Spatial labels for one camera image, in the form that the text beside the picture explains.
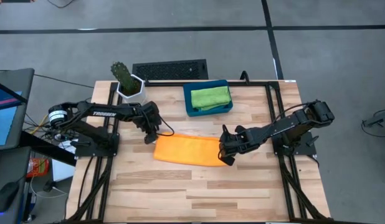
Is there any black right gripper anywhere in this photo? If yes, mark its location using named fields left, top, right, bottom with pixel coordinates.
left=217, top=126, right=260, bottom=158

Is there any orange microfiber towel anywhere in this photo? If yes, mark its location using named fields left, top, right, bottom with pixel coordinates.
left=153, top=132, right=228, bottom=167

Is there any green microfiber towel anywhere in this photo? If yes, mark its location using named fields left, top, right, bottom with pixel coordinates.
left=191, top=86, right=232, bottom=111

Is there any white hexagonal plant pot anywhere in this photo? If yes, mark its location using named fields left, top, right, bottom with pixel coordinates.
left=116, top=73, right=148, bottom=105

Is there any blue plastic bin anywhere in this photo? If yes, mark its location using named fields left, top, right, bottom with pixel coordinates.
left=183, top=79, right=234, bottom=118

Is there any green cactus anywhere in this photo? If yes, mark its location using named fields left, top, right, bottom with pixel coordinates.
left=110, top=61, right=142, bottom=96

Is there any black floor vent grille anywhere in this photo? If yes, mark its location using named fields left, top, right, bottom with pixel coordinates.
left=132, top=58, right=209, bottom=80

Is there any white box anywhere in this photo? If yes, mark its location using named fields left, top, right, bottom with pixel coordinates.
left=51, top=158, right=75, bottom=182

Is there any black side desk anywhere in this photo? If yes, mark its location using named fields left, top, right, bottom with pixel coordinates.
left=0, top=129, right=77, bottom=224

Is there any orange packet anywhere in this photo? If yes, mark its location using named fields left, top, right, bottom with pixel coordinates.
left=26, top=157, right=50, bottom=178

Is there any laptop with blue screen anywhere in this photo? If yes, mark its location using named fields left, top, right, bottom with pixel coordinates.
left=0, top=68, right=35, bottom=152

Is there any black floor stand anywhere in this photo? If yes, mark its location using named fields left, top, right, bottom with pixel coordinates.
left=361, top=108, right=385, bottom=138

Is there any black computer mouse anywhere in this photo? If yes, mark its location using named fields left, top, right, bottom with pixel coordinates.
left=0, top=182, right=19, bottom=214

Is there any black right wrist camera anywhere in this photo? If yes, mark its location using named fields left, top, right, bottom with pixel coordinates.
left=222, top=154, right=236, bottom=167

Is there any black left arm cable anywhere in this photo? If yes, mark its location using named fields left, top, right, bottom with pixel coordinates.
left=156, top=113, right=176, bottom=138

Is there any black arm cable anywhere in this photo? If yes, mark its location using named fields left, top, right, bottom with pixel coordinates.
left=272, top=102, right=310, bottom=125
left=156, top=113, right=176, bottom=138

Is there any black aluminium table frame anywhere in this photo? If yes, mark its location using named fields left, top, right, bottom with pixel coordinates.
left=66, top=80, right=333, bottom=224

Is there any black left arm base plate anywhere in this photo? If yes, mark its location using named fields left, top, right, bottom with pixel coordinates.
left=74, top=133, right=120, bottom=158

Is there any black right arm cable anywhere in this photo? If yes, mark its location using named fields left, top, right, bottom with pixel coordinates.
left=272, top=102, right=310, bottom=125

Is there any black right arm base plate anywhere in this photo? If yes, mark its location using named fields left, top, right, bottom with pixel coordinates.
left=271, top=130, right=318, bottom=156

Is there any black floor cable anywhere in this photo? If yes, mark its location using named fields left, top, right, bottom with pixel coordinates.
left=33, top=73, right=95, bottom=89

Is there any yellow cable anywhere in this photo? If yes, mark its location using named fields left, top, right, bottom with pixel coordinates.
left=29, top=114, right=49, bottom=134

